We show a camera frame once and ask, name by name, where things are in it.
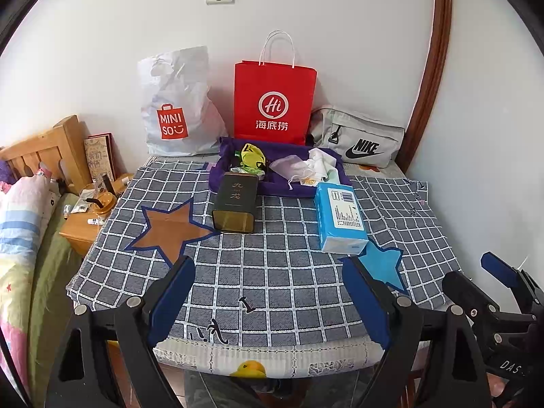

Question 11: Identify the mint green cloth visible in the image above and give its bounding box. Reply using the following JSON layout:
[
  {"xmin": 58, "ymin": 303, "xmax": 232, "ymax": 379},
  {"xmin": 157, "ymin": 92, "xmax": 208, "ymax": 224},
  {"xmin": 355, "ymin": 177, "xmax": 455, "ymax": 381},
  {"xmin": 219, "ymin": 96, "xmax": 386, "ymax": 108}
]
[{"xmin": 326, "ymin": 168, "xmax": 341, "ymax": 184}]

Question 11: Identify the brown book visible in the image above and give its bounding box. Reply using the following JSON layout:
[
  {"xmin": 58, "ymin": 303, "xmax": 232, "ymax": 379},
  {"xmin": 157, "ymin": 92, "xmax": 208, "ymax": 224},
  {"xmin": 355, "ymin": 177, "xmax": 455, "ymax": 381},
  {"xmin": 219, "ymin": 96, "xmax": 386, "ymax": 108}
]
[{"xmin": 83, "ymin": 133, "xmax": 116, "ymax": 182}]

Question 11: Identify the grey checkered blanket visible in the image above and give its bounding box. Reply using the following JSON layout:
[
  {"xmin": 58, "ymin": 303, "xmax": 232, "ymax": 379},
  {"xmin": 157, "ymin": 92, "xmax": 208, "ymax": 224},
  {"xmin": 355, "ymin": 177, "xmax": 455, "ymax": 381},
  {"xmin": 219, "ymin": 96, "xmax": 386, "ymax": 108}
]
[{"xmin": 66, "ymin": 158, "xmax": 458, "ymax": 347}]

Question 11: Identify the red paper shopping bag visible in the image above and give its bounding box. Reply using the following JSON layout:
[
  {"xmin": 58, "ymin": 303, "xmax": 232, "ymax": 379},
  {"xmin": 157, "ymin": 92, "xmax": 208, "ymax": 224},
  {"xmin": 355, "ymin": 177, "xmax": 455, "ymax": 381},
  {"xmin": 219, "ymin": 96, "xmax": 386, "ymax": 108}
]
[{"xmin": 233, "ymin": 47, "xmax": 317, "ymax": 146}]

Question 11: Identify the green bed sheet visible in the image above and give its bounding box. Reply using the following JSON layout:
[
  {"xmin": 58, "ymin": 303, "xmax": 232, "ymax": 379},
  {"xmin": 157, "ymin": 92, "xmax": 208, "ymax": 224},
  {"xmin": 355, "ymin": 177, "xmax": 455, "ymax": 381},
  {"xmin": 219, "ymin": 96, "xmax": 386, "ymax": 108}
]
[{"xmin": 28, "ymin": 193, "xmax": 82, "ymax": 407}]

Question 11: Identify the wooden headboard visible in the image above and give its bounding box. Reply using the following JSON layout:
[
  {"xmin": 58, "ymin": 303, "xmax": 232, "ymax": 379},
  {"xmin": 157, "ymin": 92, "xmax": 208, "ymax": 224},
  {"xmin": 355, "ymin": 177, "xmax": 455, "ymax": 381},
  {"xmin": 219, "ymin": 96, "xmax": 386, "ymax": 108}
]
[{"xmin": 1, "ymin": 115, "xmax": 91, "ymax": 194}]

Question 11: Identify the purple plush toy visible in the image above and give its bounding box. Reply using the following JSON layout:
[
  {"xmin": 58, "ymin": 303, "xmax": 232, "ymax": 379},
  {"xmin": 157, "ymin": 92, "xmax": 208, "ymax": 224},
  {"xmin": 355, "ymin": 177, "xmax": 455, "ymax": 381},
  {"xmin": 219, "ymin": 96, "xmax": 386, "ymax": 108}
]
[{"xmin": 0, "ymin": 160, "xmax": 17, "ymax": 185}]

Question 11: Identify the yellow black pouch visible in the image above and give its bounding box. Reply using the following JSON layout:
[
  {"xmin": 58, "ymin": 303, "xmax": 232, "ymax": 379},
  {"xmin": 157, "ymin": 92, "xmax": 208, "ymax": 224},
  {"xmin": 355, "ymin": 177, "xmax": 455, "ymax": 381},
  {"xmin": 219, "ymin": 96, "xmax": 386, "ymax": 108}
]
[{"xmin": 240, "ymin": 143, "xmax": 267, "ymax": 173}]

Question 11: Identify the green pocket tissue pack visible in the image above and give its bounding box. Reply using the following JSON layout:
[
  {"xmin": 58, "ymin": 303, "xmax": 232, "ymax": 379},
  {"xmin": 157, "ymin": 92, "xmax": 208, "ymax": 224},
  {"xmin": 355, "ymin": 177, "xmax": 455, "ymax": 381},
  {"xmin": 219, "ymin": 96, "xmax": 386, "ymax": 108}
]
[{"xmin": 229, "ymin": 167, "xmax": 253, "ymax": 175}]

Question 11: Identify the colourful striped pillow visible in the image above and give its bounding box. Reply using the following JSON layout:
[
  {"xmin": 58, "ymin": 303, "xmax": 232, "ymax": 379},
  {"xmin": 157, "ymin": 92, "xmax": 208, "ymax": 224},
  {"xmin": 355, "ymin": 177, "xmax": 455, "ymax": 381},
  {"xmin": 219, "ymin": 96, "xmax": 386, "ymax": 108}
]
[{"xmin": 0, "ymin": 169, "xmax": 52, "ymax": 307}]

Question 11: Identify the white sponge block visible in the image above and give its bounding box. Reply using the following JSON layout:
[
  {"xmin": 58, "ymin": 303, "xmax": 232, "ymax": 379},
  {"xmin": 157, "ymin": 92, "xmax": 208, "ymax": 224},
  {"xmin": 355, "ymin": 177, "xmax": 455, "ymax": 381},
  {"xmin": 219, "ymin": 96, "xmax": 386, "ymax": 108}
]
[{"xmin": 269, "ymin": 155, "xmax": 309, "ymax": 180}]

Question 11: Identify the blue tissue pack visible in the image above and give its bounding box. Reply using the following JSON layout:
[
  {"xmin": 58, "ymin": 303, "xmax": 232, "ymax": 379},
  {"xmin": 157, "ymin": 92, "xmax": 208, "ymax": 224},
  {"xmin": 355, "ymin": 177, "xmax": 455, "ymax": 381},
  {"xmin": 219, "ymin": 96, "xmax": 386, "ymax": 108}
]
[{"xmin": 313, "ymin": 182, "xmax": 368, "ymax": 255}]

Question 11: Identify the wooden nightstand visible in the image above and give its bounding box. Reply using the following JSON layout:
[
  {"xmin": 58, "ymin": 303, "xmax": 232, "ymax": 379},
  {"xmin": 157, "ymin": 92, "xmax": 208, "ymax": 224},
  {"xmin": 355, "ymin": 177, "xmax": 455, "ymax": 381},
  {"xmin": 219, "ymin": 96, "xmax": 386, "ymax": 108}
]
[{"xmin": 58, "ymin": 172, "xmax": 135, "ymax": 258}]

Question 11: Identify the grey Nike waist bag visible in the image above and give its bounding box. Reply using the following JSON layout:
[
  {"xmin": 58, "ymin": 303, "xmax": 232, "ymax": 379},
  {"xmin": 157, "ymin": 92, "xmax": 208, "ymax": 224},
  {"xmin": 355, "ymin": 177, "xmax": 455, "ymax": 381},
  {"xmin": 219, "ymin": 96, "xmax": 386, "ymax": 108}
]
[{"xmin": 309, "ymin": 106, "xmax": 405, "ymax": 169}]

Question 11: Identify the white Miniso plastic bag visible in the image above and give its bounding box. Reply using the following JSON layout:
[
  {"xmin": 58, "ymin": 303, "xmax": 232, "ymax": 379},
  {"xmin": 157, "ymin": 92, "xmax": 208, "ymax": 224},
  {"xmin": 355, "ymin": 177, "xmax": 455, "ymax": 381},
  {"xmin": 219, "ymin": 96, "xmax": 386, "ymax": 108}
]
[{"xmin": 137, "ymin": 46, "xmax": 228, "ymax": 157}]

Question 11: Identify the black strap clip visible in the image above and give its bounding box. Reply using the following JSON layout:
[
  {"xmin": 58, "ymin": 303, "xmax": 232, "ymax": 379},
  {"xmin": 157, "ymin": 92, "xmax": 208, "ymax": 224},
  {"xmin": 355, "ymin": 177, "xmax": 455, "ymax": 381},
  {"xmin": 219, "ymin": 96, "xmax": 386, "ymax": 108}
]
[{"xmin": 239, "ymin": 296, "xmax": 255, "ymax": 313}]

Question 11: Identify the dark green tea tin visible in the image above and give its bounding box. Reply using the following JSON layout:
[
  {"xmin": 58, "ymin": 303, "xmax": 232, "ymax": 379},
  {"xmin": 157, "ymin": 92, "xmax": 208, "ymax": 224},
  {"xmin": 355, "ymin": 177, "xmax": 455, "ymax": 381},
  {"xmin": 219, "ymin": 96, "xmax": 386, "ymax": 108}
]
[{"xmin": 211, "ymin": 172, "xmax": 259, "ymax": 233}]

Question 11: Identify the white glove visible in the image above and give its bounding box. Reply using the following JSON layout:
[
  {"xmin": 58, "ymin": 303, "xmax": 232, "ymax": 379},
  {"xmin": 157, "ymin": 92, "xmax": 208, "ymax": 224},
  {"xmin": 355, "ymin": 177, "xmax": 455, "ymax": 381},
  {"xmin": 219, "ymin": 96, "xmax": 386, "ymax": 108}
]
[{"xmin": 306, "ymin": 148, "xmax": 337, "ymax": 180}]

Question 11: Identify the purple towel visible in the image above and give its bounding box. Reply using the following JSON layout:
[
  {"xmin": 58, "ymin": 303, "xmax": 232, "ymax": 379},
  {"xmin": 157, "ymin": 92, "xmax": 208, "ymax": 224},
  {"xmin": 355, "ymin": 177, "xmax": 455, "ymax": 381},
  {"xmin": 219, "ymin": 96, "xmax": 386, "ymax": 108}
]
[{"xmin": 207, "ymin": 136, "xmax": 354, "ymax": 198}]

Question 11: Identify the brown wooden door frame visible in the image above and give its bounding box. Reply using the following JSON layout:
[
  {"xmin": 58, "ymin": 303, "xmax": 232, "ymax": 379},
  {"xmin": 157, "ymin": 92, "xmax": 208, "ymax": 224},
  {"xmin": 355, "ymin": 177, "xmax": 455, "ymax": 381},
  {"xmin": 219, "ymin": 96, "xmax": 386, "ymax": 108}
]
[{"xmin": 395, "ymin": 0, "xmax": 452, "ymax": 172}]

